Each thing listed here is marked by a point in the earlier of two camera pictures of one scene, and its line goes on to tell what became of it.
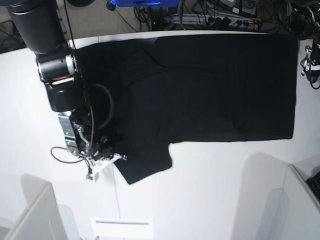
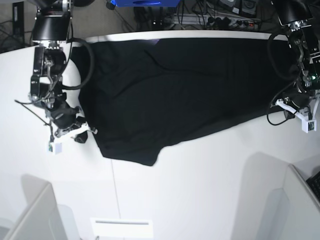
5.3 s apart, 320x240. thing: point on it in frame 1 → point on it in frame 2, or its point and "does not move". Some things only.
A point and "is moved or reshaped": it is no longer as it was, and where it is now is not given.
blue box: x=145 y=3 does not move
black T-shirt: x=143 y=92 is moved or reshaped
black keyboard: x=314 y=182 does not move
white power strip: x=196 y=19 does not move
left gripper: x=100 y=155 → x=67 y=124
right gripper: x=310 y=66 → x=306 y=114
